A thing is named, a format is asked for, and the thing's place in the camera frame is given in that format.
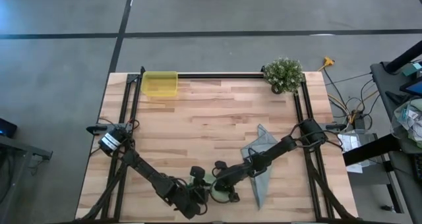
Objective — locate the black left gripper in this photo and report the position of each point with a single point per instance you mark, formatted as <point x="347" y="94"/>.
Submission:
<point x="198" y="172"/>

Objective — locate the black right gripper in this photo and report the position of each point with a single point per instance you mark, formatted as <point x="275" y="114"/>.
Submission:
<point x="220" y="164"/>

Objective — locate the green microfiber towel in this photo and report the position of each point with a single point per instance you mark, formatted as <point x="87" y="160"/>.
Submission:
<point x="209" y="181"/>

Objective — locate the grey microfiber towel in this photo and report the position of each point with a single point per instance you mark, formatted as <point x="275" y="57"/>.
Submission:
<point x="262" y="141"/>

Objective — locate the yellow translucent plastic basket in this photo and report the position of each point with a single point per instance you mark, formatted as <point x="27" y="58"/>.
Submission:
<point x="160" y="84"/>

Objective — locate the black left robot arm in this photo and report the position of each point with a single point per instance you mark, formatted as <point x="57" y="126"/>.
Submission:
<point x="148" y="174"/>

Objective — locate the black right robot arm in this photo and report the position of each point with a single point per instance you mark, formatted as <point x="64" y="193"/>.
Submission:
<point x="280" y="145"/>

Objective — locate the small potted green plant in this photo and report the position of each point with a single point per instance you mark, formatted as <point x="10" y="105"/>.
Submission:
<point x="283" y="74"/>

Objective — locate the white paper sheet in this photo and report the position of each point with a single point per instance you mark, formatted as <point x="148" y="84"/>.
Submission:
<point x="354" y="168"/>

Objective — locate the clear plastic bin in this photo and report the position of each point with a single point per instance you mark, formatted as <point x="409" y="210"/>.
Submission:
<point x="357" y="145"/>

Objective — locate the power strip on floor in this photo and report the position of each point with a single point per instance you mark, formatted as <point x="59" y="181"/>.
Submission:
<point x="359" y="122"/>

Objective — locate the black diagonal beam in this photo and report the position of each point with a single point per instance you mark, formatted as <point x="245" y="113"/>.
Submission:
<point x="405" y="56"/>
<point x="369" y="150"/>

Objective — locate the yellow plug on floor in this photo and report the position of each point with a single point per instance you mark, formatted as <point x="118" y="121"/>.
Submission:
<point x="328" y="61"/>

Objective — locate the small black floor object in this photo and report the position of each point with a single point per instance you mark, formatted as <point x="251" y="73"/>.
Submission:
<point x="387" y="208"/>

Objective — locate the grey metal cart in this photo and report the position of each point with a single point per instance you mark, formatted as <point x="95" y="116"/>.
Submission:
<point x="19" y="151"/>

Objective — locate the grey side table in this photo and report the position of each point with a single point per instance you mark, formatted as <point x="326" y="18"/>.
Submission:
<point x="382" y="82"/>

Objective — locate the clear bag of cloths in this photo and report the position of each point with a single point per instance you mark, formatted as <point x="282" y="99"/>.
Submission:
<point x="409" y="118"/>

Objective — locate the black device with light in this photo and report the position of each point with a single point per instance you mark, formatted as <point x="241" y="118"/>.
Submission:
<point x="6" y="128"/>

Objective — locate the black keyboard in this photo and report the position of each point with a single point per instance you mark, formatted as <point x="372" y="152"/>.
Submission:
<point x="418" y="168"/>

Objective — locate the tablet with blue screen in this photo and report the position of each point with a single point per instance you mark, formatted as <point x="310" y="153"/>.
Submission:
<point x="413" y="88"/>

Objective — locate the teal box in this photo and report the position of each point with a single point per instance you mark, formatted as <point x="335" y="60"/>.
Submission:
<point x="413" y="67"/>

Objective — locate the black aluminium table frame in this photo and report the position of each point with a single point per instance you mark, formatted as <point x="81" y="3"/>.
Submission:
<point x="217" y="75"/>

